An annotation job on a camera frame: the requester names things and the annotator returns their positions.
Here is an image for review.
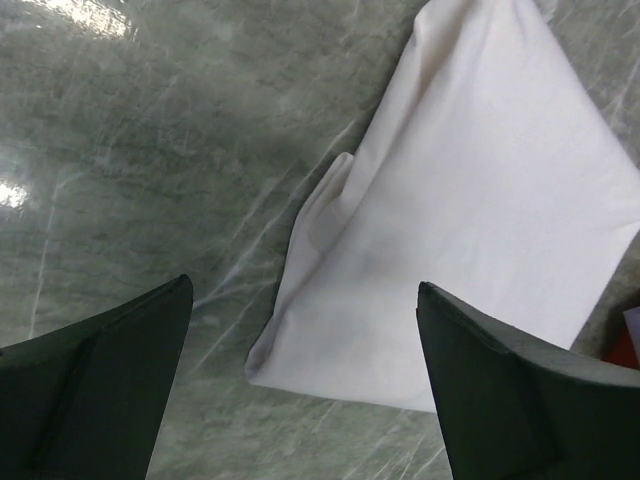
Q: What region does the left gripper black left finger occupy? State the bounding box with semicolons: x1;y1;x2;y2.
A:
1;275;193;479

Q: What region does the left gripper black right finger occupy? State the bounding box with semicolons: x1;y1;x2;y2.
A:
417;282;639;479

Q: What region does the white t shirt red print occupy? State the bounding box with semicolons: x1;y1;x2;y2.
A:
245;1;639;412

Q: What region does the red plastic bin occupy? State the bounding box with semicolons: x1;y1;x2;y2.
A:
602;329;639;370

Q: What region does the lavender t shirt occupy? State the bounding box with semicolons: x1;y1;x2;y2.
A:
623;307;640;359

